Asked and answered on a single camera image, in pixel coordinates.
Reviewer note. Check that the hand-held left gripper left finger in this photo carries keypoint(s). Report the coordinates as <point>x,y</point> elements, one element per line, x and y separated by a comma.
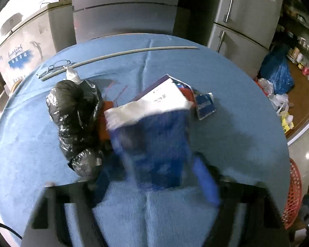
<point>103,187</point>

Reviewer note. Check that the white plastic bag scrap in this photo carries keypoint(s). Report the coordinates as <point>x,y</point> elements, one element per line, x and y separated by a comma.
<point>72,74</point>

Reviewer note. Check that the long white rod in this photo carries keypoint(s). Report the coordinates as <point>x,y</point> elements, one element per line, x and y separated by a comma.
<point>144,50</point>

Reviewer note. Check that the white plastic bags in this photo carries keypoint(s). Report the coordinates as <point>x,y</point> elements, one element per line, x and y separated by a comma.
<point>273,95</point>

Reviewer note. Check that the grey refrigerator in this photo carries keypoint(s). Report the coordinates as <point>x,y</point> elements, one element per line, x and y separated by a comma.
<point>123,18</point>

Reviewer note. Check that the shelf of assorted goods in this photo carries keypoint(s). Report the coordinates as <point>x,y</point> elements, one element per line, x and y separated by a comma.
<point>301,30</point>

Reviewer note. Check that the white box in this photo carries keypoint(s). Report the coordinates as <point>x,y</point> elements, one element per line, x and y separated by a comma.
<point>164,92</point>

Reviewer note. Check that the small blue packet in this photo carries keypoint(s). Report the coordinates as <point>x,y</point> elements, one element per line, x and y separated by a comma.
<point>204,106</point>

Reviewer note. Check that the red plastic basket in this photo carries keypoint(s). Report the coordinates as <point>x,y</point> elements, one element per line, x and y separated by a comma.
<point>293,193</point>

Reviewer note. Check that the red packet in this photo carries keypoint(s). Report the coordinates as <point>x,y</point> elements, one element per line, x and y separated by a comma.
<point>186,94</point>

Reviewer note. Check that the orange packet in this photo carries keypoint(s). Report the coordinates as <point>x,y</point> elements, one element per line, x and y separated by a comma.
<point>104,123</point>

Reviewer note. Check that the blue and white bag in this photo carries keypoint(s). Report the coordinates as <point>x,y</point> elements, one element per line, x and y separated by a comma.
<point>157,144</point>

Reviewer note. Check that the thin-framed eyeglasses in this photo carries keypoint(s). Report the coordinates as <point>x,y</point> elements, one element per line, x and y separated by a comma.
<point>49,68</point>

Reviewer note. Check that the white chest freezer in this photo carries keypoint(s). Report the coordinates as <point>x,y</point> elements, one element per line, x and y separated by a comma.
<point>23,43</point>

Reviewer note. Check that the black plastic bag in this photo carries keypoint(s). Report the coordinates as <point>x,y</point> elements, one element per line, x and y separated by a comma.
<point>72,123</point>

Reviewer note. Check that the wooden cabinet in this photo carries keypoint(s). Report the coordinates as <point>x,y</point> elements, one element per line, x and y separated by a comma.
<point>303,108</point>

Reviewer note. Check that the blue plastic bag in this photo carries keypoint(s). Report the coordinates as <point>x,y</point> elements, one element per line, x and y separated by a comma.
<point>278,72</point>

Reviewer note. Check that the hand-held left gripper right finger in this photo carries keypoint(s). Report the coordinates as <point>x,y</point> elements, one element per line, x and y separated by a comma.
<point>206,182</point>

